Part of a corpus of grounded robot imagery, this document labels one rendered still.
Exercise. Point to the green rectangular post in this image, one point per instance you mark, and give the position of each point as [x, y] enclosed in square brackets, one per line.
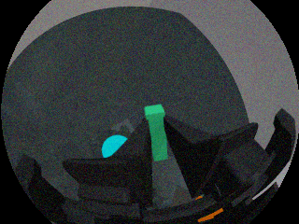
[155, 114]

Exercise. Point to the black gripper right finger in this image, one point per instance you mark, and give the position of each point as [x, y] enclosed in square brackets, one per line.
[199, 152]

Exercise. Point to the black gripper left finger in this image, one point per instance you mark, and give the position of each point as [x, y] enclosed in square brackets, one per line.
[130, 166]

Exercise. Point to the cyan circle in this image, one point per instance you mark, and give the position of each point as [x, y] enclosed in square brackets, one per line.
[112, 144]

